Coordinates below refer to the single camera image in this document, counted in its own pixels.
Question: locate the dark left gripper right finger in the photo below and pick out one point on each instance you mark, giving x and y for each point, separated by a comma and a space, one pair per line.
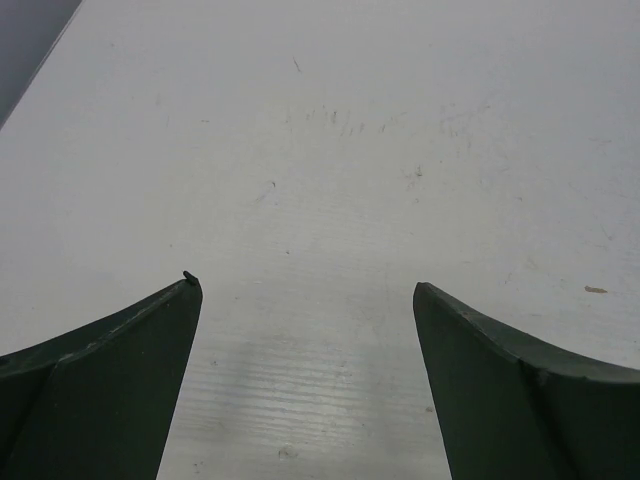
512, 406

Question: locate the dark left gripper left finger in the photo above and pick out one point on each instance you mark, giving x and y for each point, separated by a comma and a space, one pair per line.
97, 402

